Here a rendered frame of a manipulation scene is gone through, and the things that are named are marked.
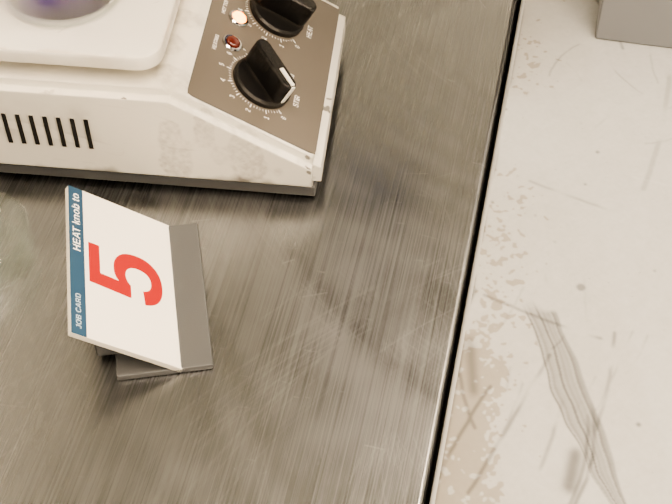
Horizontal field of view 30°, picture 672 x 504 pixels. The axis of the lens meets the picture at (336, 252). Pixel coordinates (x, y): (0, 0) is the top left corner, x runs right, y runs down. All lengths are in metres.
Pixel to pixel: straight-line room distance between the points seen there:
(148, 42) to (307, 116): 0.09
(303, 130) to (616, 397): 0.20
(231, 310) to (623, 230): 0.20
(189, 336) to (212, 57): 0.14
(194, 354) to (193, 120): 0.12
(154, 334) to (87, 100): 0.12
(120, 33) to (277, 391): 0.19
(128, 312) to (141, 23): 0.14
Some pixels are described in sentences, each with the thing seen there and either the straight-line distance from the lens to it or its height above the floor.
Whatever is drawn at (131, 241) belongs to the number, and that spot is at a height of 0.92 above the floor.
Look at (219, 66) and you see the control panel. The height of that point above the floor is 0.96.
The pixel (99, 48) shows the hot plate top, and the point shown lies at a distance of 0.62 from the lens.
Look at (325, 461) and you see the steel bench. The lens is 0.56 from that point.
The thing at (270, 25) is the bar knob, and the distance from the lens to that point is 0.68.
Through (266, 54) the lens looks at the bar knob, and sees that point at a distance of 0.64.
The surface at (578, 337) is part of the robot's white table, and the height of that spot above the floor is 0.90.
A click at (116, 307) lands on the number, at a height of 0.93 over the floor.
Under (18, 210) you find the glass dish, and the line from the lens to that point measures 0.65.
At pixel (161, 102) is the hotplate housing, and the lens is 0.62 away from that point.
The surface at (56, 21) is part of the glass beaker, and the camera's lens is 0.63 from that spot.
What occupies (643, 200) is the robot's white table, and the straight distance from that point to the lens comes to 0.67.
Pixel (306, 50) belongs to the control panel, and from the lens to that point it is 0.68.
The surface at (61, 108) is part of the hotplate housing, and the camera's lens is 0.64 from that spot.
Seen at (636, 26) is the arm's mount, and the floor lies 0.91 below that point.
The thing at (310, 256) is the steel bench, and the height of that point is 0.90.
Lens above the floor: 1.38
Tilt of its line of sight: 50 degrees down
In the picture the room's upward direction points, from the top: straight up
